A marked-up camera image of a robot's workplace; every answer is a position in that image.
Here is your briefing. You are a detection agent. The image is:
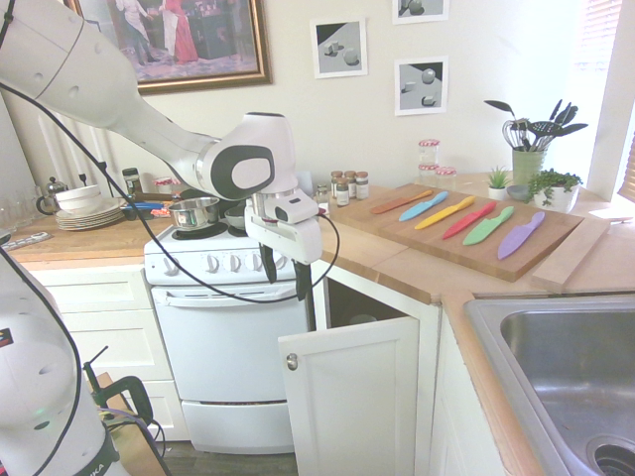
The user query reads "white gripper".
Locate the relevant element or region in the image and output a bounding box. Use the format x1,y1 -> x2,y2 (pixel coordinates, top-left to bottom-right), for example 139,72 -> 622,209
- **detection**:
243,200 -> 324,302

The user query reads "white cabinet door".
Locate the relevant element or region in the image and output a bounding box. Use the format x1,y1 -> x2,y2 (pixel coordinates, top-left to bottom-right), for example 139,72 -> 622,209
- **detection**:
277,315 -> 434,476

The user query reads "white drawer cabinet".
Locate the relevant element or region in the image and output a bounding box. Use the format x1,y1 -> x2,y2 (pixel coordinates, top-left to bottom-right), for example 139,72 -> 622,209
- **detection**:
24,262 -> 192,442

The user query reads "white kitchen stove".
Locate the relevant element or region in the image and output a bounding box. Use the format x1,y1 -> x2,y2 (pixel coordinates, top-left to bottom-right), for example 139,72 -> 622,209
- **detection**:
143,187 -> 318,456

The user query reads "stainless steel pot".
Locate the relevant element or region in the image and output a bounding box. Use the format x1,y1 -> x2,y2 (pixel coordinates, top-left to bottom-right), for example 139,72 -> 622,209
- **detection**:
168,196 -> 221,232

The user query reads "orange plastic knife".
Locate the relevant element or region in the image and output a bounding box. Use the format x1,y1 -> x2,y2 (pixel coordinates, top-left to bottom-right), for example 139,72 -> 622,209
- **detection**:
370,189 -> 434,215

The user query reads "blue plastic knife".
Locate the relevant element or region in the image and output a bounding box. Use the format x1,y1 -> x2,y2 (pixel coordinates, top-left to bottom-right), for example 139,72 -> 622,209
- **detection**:
398,190 -> 449,223

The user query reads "yellow plastic knife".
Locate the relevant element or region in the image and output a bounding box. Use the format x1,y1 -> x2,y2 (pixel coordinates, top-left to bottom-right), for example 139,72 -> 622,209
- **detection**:
414,195 -> 476,231

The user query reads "dark lidded spice jar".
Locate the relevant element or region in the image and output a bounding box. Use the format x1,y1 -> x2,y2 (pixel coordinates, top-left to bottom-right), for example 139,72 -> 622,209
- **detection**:
121,167 -> 142,196

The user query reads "large wooden cutting board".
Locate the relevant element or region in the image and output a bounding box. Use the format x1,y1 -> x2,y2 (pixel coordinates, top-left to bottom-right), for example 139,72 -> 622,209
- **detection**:
328,182 -> 584,284

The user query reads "red plastic knife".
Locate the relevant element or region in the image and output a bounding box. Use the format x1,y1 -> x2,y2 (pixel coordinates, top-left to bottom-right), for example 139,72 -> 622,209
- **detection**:
442,200 -> 498,241

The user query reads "stack of cream plates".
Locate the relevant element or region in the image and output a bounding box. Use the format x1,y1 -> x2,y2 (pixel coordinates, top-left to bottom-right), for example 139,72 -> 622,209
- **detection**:
54,196 -> 129,232

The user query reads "green plastic knife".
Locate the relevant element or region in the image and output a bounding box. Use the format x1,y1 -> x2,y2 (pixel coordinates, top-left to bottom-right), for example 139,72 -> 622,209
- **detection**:
462,205 -> 516,247

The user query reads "green black clamp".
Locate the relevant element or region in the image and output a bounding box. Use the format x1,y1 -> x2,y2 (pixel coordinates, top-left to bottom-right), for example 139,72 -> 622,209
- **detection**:
81,345 -> 155,432

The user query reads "white bowl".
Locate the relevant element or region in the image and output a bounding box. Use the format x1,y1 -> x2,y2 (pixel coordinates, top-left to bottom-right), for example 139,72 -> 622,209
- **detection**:
54,183 -> 101,214

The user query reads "small spiky potted plant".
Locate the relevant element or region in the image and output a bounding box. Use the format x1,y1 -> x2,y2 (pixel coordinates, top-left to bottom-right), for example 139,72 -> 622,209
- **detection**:
486,165 -> 512,202

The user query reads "grey still life print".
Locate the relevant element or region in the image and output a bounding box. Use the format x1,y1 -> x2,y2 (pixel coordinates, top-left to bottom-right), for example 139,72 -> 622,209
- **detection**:
394,55 -> 450,118
310,18 -> 369,80
391,0 -> 450,26

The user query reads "purple plastic knife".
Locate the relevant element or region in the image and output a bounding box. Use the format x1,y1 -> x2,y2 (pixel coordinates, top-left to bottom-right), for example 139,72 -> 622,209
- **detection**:
496,211 -> 546,261

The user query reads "gold framed painting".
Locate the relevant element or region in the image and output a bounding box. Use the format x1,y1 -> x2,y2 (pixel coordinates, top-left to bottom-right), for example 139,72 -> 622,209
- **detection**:
63,0 -> 274,96

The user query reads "french press coffee maker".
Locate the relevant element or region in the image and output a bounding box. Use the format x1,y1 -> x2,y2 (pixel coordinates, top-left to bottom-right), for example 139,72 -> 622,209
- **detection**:
35,176 -> 69,216

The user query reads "green utensil holder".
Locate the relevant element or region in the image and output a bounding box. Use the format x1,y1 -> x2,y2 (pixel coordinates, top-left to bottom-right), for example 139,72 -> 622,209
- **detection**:
511,147 -> 548,186

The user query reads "leafy plant in white pot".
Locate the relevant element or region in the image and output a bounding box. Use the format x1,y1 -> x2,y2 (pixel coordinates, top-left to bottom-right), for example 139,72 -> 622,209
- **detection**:
525,169 -> 583,213

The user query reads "narrow wooden board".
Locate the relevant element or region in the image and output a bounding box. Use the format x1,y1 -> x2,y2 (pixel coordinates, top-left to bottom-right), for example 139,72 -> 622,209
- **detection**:
531,215 -> 611,294

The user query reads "black kitchen utensils bunch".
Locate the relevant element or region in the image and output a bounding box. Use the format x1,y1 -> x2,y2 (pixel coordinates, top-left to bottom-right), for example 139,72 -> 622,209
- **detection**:
483,98 -> 589,153

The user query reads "stainless steel sink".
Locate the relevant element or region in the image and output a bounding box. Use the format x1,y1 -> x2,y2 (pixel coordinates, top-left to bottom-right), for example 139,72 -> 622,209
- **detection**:
463,296 -> 635,476

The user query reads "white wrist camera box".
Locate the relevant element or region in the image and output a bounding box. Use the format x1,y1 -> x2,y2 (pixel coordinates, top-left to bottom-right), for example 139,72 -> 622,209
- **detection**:
273,193 -> 319,224

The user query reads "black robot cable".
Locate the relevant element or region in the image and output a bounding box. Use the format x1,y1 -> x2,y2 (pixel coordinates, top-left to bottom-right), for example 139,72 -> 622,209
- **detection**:
0,81 -> 341,476

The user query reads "blue handled utensil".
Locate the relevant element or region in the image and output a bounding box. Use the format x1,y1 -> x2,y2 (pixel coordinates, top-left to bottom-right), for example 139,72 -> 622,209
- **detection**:
118,199 -> 173,222

